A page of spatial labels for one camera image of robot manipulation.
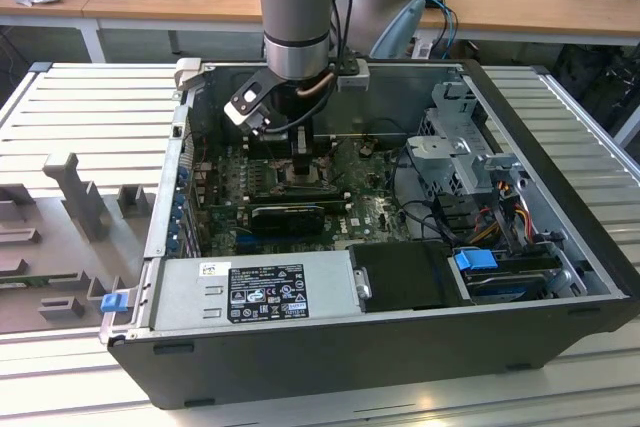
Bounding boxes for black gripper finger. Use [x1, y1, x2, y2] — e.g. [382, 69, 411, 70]
[293, 155, 315, 180]

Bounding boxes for metal CPU socket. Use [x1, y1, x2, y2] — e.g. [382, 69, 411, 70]
[268, 156, 335, 194]

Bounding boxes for blue expansion slot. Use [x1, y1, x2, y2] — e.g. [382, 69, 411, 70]
[234, 232, 284, 244]

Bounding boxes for black graphics card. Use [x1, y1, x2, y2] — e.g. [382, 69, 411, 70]
[249, 203, 325, 237]

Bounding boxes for green motherboard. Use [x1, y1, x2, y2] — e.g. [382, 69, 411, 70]
[192, 139, 416, 256]

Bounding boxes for grey plastic case latch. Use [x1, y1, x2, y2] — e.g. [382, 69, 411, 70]
[173, 57, 202, 93]

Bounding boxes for silver metal drive cage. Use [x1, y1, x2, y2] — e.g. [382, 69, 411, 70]
[403, 79, 531, 198]

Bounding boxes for pale blue teach pendant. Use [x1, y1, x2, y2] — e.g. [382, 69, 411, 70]
[369, 0, 427, 59]

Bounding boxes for black plastic shroud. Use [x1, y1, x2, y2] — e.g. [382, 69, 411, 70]
[346, 240, 474, 314]

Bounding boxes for silver power supply unit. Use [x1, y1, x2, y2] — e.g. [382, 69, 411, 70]
[147, 250, 362, 332]

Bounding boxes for black open PC case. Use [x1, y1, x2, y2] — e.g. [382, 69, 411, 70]
[99, 57, 632, 411]

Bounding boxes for blue disk carrier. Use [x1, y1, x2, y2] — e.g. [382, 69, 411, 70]
[452, 246, 499, 276]

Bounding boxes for blue plastic latch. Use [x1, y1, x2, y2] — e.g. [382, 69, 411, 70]
[100, 293, 126, 316]

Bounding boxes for hard disk drive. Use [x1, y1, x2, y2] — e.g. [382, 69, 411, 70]
[464, 271, 551, 304]

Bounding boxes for grey parts rack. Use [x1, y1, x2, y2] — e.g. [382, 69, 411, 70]
[0, 151, 159, 336]

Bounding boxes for green RAM stick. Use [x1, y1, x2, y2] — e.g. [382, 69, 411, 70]
[0, 274, 84, 289]

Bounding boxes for brown cable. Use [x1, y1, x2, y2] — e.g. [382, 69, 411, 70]
[294, 70, 337, 98]

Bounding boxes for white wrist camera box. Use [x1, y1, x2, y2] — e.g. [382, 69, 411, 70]
[223, 88, 274, 138]
[335, 59, 371, 94]

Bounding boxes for black cable bundle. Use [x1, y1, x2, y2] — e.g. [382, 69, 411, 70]
[389, 144, 481, 248]

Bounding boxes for blue cable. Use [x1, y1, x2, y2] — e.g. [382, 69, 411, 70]
[424, 0, 460, 56]

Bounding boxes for yellow red power wires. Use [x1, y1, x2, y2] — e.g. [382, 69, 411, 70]
[472, 199, 534, 246]

